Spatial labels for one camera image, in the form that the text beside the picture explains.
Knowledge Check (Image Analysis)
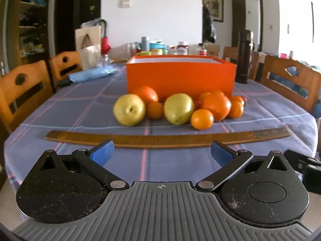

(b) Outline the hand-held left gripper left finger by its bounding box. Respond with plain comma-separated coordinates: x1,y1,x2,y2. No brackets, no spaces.
30,140,129,191

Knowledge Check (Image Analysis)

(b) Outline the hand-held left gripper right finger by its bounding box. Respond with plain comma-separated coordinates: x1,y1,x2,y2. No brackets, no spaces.
195,140,296,192

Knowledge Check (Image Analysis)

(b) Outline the large orange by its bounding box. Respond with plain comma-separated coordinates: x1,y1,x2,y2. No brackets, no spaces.
131,86,159,106
201,94,232,121

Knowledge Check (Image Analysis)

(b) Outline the orange cardboard box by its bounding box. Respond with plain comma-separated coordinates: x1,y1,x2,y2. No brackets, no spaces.
126,55,237,99

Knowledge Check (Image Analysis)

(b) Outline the wooden ruler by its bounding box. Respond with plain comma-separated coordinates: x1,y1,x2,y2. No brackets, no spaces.
45,128,291,149

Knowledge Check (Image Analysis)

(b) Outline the yellow pear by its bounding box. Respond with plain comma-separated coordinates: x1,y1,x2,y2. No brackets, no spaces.
113,94,146,127
164,93,195,125

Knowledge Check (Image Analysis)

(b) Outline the clear plastic bag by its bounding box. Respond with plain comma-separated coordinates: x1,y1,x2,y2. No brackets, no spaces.
97,54,113,67

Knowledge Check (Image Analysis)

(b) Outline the wooden chair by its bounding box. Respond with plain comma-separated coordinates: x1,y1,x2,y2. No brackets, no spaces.
223,46,260,81
0,60,54,133
260,55,321,113
49,51,83,91

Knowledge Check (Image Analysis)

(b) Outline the small beige paper bag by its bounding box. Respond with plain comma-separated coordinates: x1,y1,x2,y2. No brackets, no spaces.
80,45,101,69

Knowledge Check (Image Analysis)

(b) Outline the black thermos flask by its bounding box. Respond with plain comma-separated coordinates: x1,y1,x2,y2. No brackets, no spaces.
236,30,254,84

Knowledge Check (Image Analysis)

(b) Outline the brown cardboard box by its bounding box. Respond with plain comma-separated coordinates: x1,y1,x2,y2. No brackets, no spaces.
206,44,220,57

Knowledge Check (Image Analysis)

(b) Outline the red umbrella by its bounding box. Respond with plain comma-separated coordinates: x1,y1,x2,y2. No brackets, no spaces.
101,20,111,54

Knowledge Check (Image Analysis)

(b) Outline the glass jar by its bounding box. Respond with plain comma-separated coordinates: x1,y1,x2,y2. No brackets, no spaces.
127,43,141,56

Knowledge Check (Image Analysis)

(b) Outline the purple supplement bottle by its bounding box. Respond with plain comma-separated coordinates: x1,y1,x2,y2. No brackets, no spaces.
177,41,188,56

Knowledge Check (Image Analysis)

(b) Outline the white paper bag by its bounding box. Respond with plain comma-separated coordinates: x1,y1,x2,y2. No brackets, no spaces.
75,26,102,51

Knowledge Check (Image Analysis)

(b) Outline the teal bowl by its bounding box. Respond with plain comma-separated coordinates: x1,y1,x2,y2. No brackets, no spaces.
150,41,167,51

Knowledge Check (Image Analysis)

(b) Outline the dark hanging coat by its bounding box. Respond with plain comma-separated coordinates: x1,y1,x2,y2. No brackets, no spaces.
203,5,216,43

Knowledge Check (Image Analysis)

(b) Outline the small framed picture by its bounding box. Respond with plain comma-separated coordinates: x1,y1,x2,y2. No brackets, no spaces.
202,0,223,22

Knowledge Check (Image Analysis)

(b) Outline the dark wooden cabinet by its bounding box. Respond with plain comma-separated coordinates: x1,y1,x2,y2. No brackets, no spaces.
0,0,51,63

